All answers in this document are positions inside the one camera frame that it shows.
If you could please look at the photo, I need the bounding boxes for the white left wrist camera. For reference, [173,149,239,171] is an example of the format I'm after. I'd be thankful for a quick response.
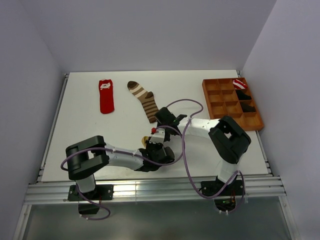
[149,127,165,144]

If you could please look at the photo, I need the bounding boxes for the black rolled sock upper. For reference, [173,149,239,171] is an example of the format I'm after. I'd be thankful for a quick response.
[235,89,252,101]

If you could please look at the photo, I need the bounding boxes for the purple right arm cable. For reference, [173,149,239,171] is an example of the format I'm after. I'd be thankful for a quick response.
[166,99,247,214]

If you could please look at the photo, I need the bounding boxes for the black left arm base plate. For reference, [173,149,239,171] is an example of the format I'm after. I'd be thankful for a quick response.
[67,184,114,202]

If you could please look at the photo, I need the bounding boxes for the red sock with white pattern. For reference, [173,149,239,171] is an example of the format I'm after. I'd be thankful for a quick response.
[98,79,115,114]

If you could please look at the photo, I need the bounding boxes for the aluminium frame rail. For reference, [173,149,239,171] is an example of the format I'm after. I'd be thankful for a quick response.
[23,175,287,205]

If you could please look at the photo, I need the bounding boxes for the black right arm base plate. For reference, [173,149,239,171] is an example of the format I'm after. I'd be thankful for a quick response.
[200,179,246,197]

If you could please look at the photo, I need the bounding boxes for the red white striped rolled sock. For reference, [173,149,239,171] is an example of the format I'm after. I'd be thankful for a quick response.
[232,79,248,90]

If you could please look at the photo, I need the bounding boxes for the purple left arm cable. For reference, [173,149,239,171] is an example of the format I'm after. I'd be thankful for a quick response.
[60,126,187,221]

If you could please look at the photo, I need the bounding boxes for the dark brown rolled sock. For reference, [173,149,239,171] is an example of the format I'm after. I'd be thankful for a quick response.
[240,100,257,113]

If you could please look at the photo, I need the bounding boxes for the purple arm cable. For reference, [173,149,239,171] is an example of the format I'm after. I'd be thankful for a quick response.
[166,99,247,214]
[60,126,187,221]

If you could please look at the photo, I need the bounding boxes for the wooden compartment tray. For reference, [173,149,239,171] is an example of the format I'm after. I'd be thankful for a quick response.
[202,77,264,131]

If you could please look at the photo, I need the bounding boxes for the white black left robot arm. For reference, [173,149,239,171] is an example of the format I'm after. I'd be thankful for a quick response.
[60,135,175,200]

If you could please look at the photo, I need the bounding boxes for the brown striped sock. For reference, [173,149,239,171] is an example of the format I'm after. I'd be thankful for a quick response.
[127,81,159,123]

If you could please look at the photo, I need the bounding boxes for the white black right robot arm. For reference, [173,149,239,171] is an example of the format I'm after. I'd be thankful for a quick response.
[155,107,252,195]

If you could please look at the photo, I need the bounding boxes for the yellow sock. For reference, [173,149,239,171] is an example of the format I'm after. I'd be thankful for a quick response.
[141,136,150,149]

